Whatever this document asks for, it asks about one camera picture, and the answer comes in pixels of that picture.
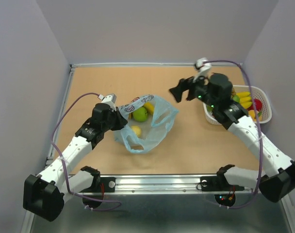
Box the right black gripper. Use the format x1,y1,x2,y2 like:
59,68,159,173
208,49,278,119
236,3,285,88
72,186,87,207
169,70,218,108

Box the yellow pear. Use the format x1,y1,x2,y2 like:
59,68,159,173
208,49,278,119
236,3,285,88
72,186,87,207
131,125,142,137

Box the blue plastic bag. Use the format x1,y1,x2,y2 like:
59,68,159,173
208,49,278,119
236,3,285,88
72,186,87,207
114,94,179,154

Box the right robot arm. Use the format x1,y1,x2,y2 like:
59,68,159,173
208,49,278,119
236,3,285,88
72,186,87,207
169,73,295,202

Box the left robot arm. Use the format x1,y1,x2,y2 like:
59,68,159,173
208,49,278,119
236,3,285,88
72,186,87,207
23,100,127,222

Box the green apple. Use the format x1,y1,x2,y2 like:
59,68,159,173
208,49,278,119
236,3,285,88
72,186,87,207
132,107,148,122

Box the yellow bananas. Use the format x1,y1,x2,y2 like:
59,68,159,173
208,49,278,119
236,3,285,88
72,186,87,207
232,91,252,109

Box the orange peach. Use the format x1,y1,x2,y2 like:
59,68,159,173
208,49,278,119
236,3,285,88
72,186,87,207
248,109,262,122

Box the red apple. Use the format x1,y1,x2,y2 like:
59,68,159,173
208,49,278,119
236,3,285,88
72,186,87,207
248,99,262,112

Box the white perforated basket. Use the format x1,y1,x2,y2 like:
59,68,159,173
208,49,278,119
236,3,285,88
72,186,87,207
203,86,272,125

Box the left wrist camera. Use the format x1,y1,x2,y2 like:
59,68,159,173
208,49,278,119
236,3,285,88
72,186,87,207
98,93,117,109

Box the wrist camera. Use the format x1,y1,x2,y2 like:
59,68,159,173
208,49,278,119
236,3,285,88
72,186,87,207
98,93,117,109
193,57,212,83

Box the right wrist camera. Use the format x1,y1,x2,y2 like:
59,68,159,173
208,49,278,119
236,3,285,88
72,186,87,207
193,57,212,83

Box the aluminium mounting rail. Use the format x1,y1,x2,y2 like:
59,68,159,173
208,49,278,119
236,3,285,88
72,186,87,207
72,173,267,196

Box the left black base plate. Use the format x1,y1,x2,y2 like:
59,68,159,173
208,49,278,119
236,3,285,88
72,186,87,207
82,176,116,193

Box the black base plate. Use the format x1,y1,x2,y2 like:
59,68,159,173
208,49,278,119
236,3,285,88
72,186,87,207
82,176,116,193
200,176,245,192

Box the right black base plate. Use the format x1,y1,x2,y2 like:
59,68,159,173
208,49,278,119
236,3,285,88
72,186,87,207
200,176,245,192

